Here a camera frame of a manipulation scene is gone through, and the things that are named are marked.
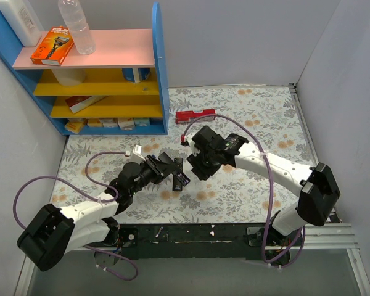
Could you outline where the black remote with back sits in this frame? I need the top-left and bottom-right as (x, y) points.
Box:
(173, 170), (190, 187)

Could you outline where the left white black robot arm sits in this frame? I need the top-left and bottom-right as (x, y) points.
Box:
(17, 153), (190, 271)

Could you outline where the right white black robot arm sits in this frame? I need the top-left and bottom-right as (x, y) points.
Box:
(181, 126), (340, 245)

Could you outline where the black slim remote control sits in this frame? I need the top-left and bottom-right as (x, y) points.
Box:
(172, 157), (183, 192)

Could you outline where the blue white small box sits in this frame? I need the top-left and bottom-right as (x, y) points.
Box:
(133, 118), (150, 126)

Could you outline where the red rectangular box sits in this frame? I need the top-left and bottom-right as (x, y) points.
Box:
(175, 109), (216, 125)

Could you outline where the white red small box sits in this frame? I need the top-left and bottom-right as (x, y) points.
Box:
(117, 118), (135, 131)

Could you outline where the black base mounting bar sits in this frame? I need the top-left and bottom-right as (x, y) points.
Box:
(83, 222), (294, 266)

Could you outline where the floral patterned table mat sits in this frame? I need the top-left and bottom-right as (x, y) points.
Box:
(51, 86), (315, 224)

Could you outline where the yellow white small box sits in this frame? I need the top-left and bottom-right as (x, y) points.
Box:
(87, 118), (103, 128)

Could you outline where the blue multicolour shelf unit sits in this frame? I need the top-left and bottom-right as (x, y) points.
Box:
(0, 3), (170, 136)

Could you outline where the orange yellow small box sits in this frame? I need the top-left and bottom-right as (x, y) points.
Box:
(64, 118), (88, 134)

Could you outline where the red white flat box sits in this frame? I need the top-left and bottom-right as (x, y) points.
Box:
(65, 96), (106, 114)

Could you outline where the white cylinder container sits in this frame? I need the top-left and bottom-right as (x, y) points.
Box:
(51, 69), (87, 87)

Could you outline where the orange razor box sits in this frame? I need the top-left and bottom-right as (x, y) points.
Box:
(30, 26), (74, 66)

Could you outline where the clear plastic water bottle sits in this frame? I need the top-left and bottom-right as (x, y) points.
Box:
(58, 0), (96, 55)

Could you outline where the white plastic bottle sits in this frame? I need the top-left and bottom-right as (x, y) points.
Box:
(0, 0), (41, 47)

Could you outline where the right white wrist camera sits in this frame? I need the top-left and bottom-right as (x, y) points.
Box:
(181, 133), (200, 155)

